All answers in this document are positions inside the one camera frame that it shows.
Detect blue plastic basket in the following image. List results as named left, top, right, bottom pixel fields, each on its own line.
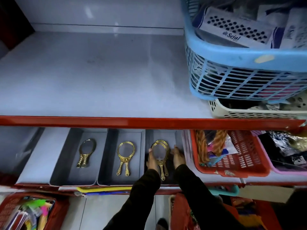
left=180, top=0, right=307, bottom=104

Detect person's right hand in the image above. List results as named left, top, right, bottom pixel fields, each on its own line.
left=171, top=146, right=186, bottom=170

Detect large red plastic basket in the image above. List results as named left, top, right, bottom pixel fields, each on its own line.
left=170, top=192, right=283, bottom=230

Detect white packet with black dots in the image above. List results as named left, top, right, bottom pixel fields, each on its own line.
left=199, top=7, right=277, bottom=47

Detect white printed packet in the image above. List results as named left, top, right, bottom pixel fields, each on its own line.
left=279, top=7, right=307, bottom=50

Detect black glittery packets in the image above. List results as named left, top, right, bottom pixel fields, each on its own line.
left=259, top=131, right=307, bottom=166

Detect grey shelf board red edge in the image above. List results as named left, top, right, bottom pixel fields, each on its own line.
left=0, top=127, right=307, bottom=197
left=0, top=31, right=307, bottom=131

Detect yellow strip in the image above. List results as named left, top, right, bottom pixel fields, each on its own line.
left=76, top=186, right=134, bottom=193

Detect person's left hand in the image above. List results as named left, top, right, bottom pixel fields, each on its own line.
left=146, top=148, right=161, bottom=174

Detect person's left forearm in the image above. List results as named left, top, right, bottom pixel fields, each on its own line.
left=103, top=169, right=161, bottom=230

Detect red basket with colourful items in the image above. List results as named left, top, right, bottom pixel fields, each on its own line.
left=0, top=192, right=70, bottom=230

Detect grey tray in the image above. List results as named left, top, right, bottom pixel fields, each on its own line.
left=97, top=129, right=146, bottom=186
left=50, top=128, right=107, bottom=187
left=144, top=129, right=185, bottom=186

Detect bundle of orange braided cords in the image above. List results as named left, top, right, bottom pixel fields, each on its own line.
left=195, top=130, right=228, bottom=165

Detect pink plastic basket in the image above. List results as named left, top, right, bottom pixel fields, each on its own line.
left=251, top=131, right=307, bottom=176

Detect cream plastic basket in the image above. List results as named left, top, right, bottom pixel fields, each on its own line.
left=208, top=93, right=307, bottom=119

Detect clear packet of hair accessories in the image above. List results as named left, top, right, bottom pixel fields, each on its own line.
left=206, top=133, right=239, bottom=167

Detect person's right forearm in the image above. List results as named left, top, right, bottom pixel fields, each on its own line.
left=173, top=164, right=245, bottom=230

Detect teal plastic item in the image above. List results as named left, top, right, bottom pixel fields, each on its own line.
left=208, top=184, right=240, bottom=196

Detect gold hand mirror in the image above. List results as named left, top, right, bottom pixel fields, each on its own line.
left=117, top=142, right=134, bottom=176
left=76, top=139, right=95, bottom=168
left=80, top=138, right=97, bottom=168
left=119, top=141, right=136, bottom=177
left=151, top=142, right=169, bottom=181
left=153, top=140, right=170, bottom=177

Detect pile of colourful stationery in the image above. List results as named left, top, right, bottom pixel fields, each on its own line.
left=8, top=198, right=56, bottom=230

